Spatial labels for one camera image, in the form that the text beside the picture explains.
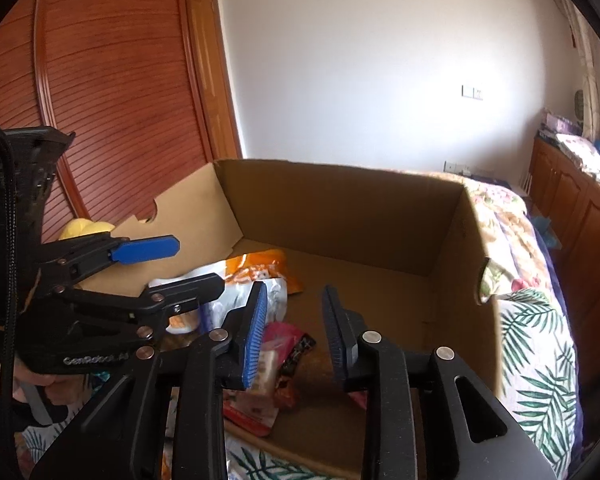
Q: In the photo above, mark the pink red snack packet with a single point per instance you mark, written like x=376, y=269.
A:
x=282, y=355

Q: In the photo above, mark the brown cardboard box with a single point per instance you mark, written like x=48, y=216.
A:
x=355, y=210

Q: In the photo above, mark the small round fan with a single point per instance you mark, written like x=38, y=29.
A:
x=580, y=104

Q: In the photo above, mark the leaf print blanket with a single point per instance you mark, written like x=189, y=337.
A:
x=535, y=360

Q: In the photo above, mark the orange white snack packet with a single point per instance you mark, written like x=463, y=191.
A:
x=262, y=270

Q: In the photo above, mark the wooden slatted wardrobe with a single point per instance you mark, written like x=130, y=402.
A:
x=105, y=85

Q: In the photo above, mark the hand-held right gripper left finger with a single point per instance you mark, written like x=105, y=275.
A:
x=255, y=340

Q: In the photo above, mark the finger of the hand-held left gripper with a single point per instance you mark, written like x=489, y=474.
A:
x=180, y=292
x=145, y=250

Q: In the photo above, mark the red white snack packet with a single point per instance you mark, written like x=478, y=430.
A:
x=250, y=405

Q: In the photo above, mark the white wall switch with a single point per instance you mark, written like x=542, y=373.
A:
x=472, y=92

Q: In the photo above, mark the folded patterned cloth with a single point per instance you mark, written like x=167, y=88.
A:
x=580, y=155

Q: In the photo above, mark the floral quilt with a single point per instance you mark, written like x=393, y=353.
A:
x=505, y=220

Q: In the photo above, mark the patterned curtain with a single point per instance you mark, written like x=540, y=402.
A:
x=582, y=50

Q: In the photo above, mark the plain wooden door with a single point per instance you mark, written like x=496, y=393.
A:
x=210, y=70

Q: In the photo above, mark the wooden cabinet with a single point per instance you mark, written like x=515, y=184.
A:
x=575, y=210

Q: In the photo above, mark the yellow plush toy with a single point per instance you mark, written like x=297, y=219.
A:
x=85, y=229

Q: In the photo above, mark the purple box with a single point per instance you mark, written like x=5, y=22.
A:
x=560, y=122

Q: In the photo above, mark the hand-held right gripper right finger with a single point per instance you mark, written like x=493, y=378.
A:
x=336, y=340

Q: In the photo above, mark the blue cloth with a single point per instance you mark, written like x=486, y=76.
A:
x=547, y=232

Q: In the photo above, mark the person's left hand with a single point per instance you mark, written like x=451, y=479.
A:
x=55, y=387

